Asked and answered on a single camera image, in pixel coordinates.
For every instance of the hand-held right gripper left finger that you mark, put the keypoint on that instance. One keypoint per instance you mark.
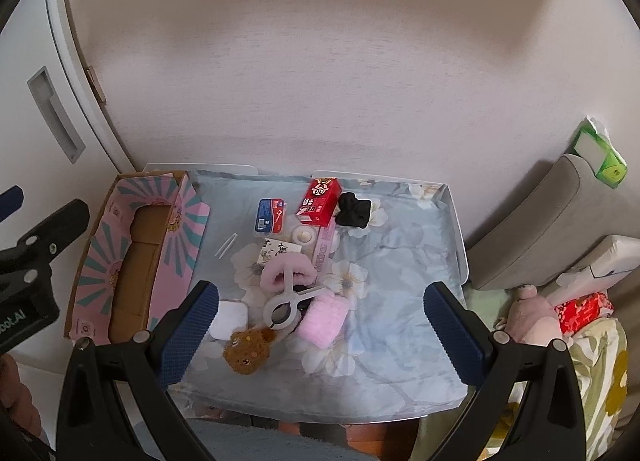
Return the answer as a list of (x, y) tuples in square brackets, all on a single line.
[(192, 336)]

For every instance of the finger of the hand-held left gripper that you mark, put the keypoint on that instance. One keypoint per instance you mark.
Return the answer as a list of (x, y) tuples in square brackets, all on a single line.
[(60, 231), (10, 203)]

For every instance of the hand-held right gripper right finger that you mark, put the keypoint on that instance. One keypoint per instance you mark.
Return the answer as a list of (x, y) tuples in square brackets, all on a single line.
[(452, 336)]

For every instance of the white square case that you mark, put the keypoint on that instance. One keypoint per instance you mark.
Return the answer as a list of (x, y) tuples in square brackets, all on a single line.
[(229, 320)]

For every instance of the pink striped cardboard box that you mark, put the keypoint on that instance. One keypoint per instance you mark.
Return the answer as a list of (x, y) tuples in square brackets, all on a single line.
[(95, 261)]

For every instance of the white tweezers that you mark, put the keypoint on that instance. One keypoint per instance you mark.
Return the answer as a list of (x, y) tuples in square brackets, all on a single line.
[(226, 245)]

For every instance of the pink fluffy scrunchie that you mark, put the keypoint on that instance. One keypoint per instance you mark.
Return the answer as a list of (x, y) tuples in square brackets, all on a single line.
[(272, 278)]

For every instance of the large white hair clip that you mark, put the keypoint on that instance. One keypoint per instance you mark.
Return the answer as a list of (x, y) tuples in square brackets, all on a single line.
[(289, 291)]

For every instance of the printed tissue pack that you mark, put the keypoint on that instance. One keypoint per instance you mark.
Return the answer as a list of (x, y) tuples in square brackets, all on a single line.
[(275, 251)]

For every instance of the pink fluffy pouch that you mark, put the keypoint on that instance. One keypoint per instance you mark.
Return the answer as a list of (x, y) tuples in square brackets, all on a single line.
[(322, 321)]

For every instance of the blue floss pick case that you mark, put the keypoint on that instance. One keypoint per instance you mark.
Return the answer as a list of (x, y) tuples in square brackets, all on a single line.
[(271, 215)]

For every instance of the white tape roll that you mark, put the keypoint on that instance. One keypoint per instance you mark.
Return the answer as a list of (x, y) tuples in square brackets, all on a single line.
[(303, 236)]

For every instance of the long pink box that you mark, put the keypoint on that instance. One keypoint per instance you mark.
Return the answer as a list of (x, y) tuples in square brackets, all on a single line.
[(324, 241)]

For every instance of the black scrunchie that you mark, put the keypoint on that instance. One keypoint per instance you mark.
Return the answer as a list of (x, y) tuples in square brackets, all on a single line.
[(352, 211)]

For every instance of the red printed carton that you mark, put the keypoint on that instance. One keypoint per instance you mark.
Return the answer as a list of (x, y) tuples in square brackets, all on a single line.
[(320, 201)]

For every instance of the person's left hand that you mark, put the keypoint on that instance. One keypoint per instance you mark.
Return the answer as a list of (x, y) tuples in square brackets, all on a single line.
[(20, 396)]

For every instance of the white wardrobe door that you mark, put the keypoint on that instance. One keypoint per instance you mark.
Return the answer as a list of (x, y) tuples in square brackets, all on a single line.
[(30, 191)]

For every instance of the blue floral cloth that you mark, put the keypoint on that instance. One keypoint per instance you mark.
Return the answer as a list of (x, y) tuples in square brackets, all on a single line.
[(400, 281)]

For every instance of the pink plush pig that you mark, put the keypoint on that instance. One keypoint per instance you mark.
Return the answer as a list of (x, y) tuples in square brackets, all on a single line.
[(535, 316)]

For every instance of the red printed pack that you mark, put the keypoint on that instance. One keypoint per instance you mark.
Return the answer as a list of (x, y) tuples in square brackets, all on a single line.
[(585, 313)]

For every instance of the grey cushion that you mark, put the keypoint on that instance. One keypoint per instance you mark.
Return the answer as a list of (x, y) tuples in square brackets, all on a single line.
[(535, 226)]

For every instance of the brass door hinge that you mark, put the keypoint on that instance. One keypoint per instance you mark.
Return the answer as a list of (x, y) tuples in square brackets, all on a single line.
[(96, 85)]

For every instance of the green floral blanket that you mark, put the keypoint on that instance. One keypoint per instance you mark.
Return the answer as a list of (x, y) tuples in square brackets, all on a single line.
[(600, 381)]

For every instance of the white pillow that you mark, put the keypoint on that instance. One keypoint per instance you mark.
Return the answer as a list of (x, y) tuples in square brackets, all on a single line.
[(615, 256)]

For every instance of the green tissue pack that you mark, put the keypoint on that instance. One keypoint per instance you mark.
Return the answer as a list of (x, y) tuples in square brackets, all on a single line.
[(600, 156)]

